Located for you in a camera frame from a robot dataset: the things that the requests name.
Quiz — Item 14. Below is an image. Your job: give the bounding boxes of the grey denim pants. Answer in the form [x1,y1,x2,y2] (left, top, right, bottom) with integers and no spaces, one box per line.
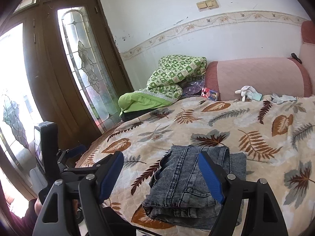
[142,146,246,230]

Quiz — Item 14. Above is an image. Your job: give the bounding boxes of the leaf pattern fleece blanket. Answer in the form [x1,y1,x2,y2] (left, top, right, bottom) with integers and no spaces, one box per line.
[77,96,314,235]

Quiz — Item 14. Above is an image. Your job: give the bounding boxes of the white grey glove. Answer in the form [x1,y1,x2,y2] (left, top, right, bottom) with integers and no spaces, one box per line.
[271,93,297,105]

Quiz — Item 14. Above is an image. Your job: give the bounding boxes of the white glove with green cuff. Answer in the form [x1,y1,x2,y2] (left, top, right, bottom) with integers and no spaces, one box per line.
[235,85,262,102]

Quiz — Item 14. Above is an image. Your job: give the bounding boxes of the brown wooden glass door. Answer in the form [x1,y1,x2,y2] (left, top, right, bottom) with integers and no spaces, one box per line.
[1,0,131,199]

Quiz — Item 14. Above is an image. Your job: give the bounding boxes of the green patterned quilt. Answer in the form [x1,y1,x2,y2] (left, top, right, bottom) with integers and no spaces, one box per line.
[118,54,207,113]

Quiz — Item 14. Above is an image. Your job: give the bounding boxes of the red blue small box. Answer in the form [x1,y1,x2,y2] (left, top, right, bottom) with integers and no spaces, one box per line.
[201,87,220,101]

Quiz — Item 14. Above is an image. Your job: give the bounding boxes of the pink quilted bolster pillow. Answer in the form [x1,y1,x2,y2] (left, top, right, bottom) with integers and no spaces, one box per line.
[205,58,313,101]

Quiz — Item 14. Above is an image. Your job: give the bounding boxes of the pink padded headboard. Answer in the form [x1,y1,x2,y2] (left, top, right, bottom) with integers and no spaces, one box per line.
[299,21,315,78]

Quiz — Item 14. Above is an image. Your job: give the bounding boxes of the beige wall switch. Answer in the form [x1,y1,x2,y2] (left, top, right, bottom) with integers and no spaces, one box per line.
[196,0,219,11]

